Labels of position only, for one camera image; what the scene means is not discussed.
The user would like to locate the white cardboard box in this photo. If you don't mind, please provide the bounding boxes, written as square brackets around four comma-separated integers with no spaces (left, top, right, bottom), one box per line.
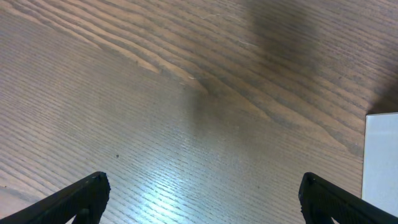
[361,113,397,216]

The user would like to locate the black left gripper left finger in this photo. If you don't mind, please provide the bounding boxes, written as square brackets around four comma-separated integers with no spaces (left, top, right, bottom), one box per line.
[1,172,110,224]

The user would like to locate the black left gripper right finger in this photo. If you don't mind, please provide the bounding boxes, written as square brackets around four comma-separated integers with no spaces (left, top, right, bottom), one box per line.
[298,172,397,224]

